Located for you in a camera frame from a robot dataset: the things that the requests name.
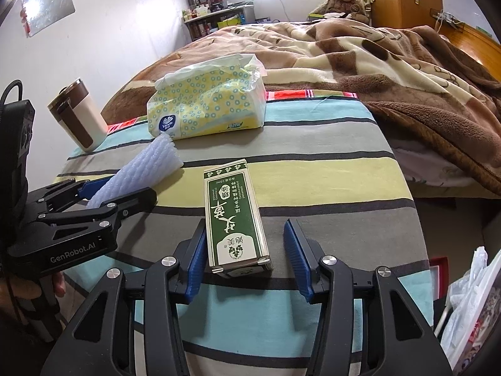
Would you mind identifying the left hand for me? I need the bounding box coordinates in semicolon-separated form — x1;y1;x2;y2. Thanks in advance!
0;273;66;316

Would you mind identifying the wooden headboard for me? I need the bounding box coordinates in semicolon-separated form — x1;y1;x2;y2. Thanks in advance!
430;8;500;78

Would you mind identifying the green white tall box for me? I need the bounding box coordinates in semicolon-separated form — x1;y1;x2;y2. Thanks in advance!
203;159;273;279

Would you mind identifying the striped table cloth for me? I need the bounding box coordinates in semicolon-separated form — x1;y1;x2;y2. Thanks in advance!
61;97;433;375

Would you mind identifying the brown fleece blanket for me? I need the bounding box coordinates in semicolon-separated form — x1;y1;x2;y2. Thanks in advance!
102;19;500;194

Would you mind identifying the white foam net sleeve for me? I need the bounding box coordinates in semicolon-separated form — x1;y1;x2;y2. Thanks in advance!
87;133;183;209

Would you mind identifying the white trash bin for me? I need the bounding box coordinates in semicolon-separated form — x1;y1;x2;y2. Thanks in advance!
436;246;500;375

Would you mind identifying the cluttered shelf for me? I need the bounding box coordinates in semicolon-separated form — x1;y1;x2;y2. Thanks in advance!
183;0;256;42

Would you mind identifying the brown beige travel mug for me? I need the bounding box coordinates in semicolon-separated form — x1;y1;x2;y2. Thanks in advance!
48;79;108;152

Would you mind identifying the silver wall mirror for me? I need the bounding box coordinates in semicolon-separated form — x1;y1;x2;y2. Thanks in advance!
20;0;75;37

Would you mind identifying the brown teddy bear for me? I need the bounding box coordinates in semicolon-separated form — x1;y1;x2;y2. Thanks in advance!
326;0;369;25

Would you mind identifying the yellow tissue pack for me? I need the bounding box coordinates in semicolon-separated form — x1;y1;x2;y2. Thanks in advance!
147;54;267;140

